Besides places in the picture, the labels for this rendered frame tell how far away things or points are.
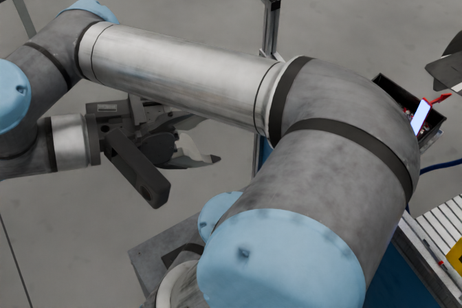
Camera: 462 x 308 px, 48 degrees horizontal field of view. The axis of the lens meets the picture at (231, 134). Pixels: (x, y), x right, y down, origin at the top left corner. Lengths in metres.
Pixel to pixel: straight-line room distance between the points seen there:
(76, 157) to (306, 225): 0.42
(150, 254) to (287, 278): 0.71
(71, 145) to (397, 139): 0.43
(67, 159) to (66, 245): 1.54
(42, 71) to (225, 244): 0.35
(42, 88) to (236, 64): 0.24
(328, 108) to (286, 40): 2.40
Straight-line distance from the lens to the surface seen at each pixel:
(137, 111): 0.72
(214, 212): 0.80
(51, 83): 0.64
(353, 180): 0.38
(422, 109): 1.06
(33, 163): 0.71
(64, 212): 2.30
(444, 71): 1.18
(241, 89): 0.49
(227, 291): 0.39
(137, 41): 0.59
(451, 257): 1.11
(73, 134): 0.70
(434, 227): 2.22
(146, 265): 1.04
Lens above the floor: 1.95
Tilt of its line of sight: 54 degrees down
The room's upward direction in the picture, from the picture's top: straight up
